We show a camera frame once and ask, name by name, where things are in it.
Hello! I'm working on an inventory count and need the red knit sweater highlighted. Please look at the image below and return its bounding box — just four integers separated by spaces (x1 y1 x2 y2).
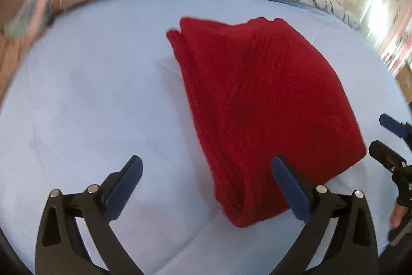
166 16 367 229

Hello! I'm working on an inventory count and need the person's right hand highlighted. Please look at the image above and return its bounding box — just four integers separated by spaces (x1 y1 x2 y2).
389 206 405 229

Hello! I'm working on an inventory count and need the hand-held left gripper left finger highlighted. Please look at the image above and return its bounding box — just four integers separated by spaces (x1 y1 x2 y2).
35 155 144 275

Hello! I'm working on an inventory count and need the light blue bed sheet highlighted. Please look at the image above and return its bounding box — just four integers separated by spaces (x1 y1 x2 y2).
0 0 412 275

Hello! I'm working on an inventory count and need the white wardrobe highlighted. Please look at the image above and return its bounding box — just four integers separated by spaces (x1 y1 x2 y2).
341 0 412 69

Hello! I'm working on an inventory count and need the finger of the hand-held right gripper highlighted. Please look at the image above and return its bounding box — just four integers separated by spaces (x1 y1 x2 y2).
368 140 412 193
379 113 412 139

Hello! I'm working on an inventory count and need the brown quilted bedspread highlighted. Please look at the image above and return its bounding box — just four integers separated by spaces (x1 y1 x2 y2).
0 33 33 102

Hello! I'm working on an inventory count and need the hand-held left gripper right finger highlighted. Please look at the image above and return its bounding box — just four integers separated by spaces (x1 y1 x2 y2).
271 155 379 275

